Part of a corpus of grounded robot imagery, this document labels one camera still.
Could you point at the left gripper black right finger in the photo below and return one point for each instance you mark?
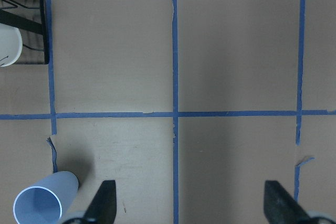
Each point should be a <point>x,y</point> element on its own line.
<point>280,207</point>

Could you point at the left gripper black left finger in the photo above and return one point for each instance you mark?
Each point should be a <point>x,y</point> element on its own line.
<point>103,207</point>

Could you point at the light blue plastic cup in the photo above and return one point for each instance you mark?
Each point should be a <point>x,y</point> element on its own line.
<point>47,200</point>

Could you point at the white ceramic mug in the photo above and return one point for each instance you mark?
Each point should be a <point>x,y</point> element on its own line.
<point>11,45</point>

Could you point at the black wire cup rack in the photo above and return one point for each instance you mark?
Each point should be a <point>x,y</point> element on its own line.
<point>29,16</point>

